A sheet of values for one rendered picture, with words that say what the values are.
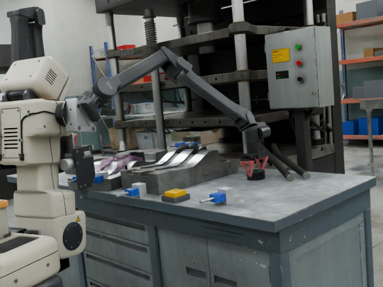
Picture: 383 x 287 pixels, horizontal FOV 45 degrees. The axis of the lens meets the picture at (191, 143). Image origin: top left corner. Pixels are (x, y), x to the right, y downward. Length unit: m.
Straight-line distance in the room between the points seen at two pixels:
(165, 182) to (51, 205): 0.49
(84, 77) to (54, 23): 1.23
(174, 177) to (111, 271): 0.64
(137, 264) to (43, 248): 0.76
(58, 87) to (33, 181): 0.35
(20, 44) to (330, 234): 1.43
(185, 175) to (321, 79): 0.87
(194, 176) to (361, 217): 0.71
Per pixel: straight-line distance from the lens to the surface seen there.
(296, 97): 2.47
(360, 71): 8.88
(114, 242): 2.30
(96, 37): 10.46
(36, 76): 1.73
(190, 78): 1.97
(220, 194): 1.68
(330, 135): 3.15
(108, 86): 1.71
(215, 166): 2.15
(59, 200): 1.75
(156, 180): 1.93
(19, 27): 2.09
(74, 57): 10.13
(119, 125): 3.35
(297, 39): 2.46
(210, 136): 2.90
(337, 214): 1.83
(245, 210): 1.60
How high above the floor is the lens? 1.22
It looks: 7 degrees down
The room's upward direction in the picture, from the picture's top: 5 degrees counter-clockwise
